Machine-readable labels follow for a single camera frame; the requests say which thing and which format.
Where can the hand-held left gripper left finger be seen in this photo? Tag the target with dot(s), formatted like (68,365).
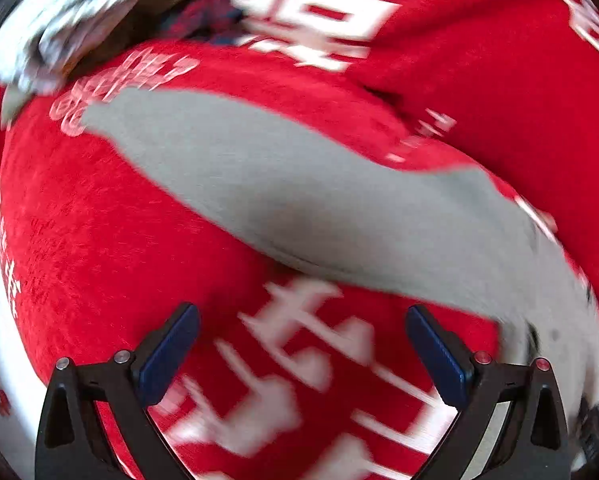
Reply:
(172,355)

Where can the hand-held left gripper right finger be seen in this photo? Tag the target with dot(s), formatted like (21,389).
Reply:
(437,355)

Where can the grey garment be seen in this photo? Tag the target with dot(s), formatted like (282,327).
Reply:
(279,185)

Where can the red printed blanket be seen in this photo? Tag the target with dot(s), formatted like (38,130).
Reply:
(129,260)

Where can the dark plaid cloth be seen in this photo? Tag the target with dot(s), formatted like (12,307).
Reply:
(204,15)

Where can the white crumpled cloth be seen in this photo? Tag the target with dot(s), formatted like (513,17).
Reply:
(54,25)

